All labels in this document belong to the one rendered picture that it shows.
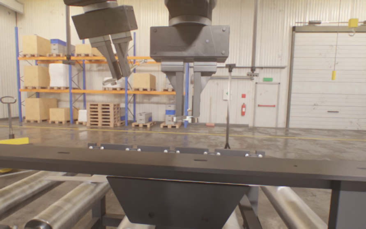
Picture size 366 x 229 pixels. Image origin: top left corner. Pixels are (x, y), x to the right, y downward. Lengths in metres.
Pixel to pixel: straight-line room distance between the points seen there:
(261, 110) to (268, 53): 2.77
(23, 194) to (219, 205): 0.85
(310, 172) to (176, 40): 0.34
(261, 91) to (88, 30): 9.52
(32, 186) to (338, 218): 1.11
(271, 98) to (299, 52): 2.44
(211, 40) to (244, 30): 9.88
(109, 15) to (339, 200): 0.63
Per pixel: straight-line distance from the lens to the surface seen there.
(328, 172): 0.46
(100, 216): 1.80
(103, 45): 0.50
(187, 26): 0.33
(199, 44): 0.32
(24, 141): 5.39
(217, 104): 9.47
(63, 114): 10.33
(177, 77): 0.32
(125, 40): 0.47
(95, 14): 0.49
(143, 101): 9.90
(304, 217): 0.82
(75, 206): 0.86
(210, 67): 0.32
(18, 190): 1.08
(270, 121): 10.04
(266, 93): 9.90
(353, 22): 7.64
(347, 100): 11.63
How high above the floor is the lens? 1.30
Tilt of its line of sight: 5 degrees down
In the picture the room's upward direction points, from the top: 1 degrees clockwise
